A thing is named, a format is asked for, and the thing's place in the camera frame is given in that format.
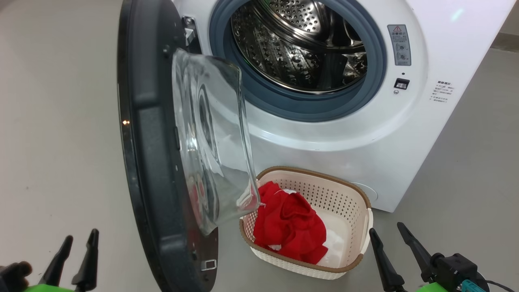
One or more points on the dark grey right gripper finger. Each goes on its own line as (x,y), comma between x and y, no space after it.
(387,269)
(417,253)

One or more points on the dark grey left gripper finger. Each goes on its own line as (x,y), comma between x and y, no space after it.
(58,261)
(88,263)

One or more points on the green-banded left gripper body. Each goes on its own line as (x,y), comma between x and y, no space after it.
(48,288)

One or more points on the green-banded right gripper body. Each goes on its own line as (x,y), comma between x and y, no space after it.
(436,288)

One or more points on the red garment with white trim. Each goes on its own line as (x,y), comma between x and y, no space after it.
(292,223)

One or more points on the dark grey round washer door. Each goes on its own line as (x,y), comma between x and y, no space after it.
(154,162)

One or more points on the cream perforated basket brown rim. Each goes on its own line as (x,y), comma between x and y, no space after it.
(348,211)

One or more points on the white front-load washing machine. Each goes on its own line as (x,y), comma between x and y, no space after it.
(365,146)

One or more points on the black door lock slot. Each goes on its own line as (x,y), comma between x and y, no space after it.
(402,84)

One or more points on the grey rubber door gasket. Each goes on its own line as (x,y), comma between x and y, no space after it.
(308,108)

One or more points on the metal door hinge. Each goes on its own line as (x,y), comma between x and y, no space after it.
(189,30)

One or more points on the round filter cover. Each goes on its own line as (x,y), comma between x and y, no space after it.
(369,190)

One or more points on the printed text sticker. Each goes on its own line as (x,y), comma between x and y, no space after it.
(440,92)

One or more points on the grey warning label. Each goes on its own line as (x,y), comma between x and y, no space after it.
(399,44)

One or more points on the steel perforated washer drum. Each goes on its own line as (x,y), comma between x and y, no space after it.
(296,48)

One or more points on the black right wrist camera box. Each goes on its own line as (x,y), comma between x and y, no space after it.
(456,269)

